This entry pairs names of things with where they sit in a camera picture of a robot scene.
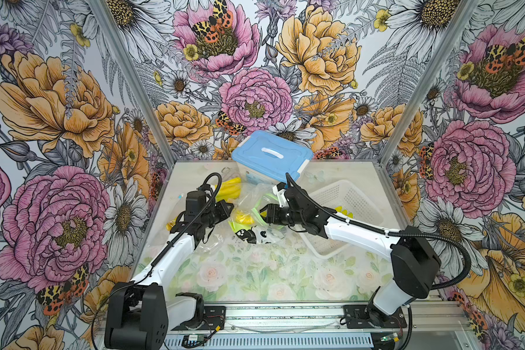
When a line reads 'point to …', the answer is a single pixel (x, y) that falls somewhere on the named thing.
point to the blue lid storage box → (264, 158)
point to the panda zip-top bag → (253, 197)
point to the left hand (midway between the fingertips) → (234, 211)
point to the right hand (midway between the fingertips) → (261, 220)
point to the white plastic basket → (344, 194)
